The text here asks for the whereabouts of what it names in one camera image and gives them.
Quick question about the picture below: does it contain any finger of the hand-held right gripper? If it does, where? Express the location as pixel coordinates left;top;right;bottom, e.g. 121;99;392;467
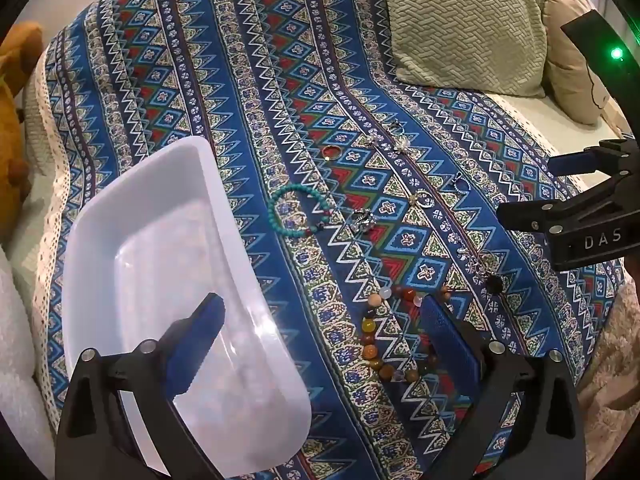
496;176;632;234
548;140;638;177

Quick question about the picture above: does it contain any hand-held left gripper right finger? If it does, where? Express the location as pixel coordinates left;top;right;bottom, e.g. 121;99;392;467
420;294;587;480

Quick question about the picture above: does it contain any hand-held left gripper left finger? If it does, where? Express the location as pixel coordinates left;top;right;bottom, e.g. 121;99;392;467
54;292;226;480

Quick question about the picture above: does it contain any black bead pendant chain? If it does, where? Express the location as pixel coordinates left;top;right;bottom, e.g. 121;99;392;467
456;245;505;295

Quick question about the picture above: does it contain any multicolour stone bead bracelet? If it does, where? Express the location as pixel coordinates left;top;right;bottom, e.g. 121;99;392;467
360;284;452;385

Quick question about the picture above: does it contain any white plastic tray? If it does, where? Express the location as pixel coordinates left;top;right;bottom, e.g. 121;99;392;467
61;136;313;478

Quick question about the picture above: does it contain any silver charm cluster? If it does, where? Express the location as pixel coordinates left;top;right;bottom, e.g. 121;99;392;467
350;208;377;233

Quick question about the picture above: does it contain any turquoise bead bracelet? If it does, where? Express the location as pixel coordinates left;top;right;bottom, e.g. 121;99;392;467
267;185;329;239

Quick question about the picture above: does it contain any beige pillow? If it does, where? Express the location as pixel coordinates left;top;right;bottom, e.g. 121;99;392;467
542;0;626;126

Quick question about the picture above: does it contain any beige fluffy blanket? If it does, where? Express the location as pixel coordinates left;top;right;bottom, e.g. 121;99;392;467
575;280;640;466

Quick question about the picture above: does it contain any green textured pillow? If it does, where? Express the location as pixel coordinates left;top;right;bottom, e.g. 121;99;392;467
381;0;551;100

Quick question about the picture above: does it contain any white fluffy blanket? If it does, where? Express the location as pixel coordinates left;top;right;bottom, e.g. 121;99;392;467
0;245;57;476

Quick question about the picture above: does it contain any brown plush toy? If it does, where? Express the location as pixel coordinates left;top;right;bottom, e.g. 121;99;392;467
0;22;47;241

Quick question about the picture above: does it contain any blue patterned blanket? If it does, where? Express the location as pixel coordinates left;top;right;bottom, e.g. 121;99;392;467
32;0;626;480

